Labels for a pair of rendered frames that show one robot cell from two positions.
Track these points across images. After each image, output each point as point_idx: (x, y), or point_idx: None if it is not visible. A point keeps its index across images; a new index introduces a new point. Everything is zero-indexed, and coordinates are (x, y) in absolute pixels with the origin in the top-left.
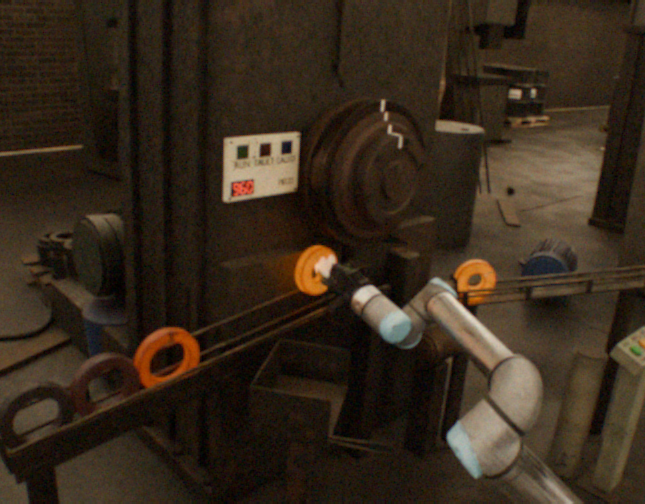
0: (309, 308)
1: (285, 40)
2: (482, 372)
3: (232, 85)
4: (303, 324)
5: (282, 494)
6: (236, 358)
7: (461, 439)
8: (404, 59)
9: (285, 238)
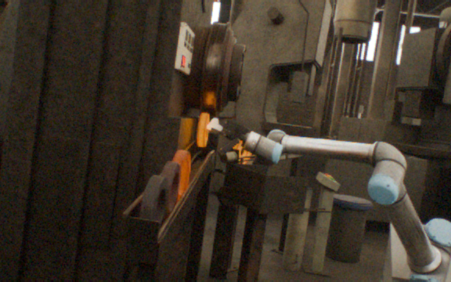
0: None
1: None
2: (358, 157)
3: None
4: (206, 165)
5: None
6: (197, 182)
7: (387, 179)
8: (208, 9)
9: (179, 109)
